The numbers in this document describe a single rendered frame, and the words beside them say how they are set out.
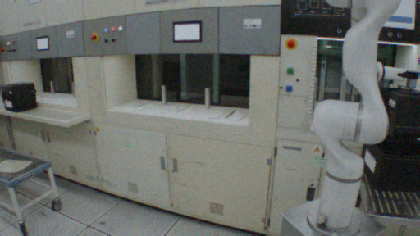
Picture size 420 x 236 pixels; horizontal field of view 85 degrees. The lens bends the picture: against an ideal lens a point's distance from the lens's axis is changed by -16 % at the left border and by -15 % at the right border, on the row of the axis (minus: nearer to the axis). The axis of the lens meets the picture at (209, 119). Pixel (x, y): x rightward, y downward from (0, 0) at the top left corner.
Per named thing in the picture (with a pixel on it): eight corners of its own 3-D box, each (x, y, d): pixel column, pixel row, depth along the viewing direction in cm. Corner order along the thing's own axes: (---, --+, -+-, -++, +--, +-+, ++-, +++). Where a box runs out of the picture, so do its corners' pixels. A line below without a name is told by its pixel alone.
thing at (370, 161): (358, 164, 129) (363, 133, 124) (406, 166, 123) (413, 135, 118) (375, 191, 103) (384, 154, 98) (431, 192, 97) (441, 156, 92)
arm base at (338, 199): (333, 245, 75) (346, 195, 70) (296, 215, 92) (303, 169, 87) (371, 225, 82) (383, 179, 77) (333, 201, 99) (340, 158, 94)
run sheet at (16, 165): (-12, 171, 179) (-12, 169, 178) (7, 159, 201) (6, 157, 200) (18, 173, 178) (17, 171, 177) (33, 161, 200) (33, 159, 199)
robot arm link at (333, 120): (360, 186, 74) (375, 109, 67) (302, 174, 83) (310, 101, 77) (362, 170, 83) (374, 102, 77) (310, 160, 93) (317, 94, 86)
